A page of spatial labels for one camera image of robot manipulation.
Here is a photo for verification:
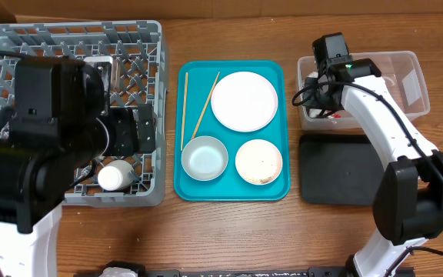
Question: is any white cup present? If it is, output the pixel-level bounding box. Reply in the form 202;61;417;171
98;160;135;191

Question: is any grey bowl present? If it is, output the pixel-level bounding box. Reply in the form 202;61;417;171
181;136;228;182

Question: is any white tissue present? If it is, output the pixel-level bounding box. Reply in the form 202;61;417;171
307;72;325;118

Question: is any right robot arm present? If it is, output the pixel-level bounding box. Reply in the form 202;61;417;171
291;32;443;276

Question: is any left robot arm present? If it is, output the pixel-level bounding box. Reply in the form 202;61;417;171
0;54;155;276

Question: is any grey plastic dish rack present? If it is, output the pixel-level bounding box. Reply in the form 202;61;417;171
0;20;168;208

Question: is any black rectangular tray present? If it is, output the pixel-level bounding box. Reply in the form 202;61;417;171
299;133;384;206

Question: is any large white plate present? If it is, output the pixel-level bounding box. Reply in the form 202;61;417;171
211;72;278;132

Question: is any left wooden chopstick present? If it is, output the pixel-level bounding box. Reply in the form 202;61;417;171
180;72;188;152

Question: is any wooden chopstick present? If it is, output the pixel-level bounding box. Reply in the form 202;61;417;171
191;72;220;139
180;72;188;152

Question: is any right wooden chopstick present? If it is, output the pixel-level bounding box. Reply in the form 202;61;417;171
191;72;220;139

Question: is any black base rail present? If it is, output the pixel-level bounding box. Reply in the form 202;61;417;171
73;261;415;277

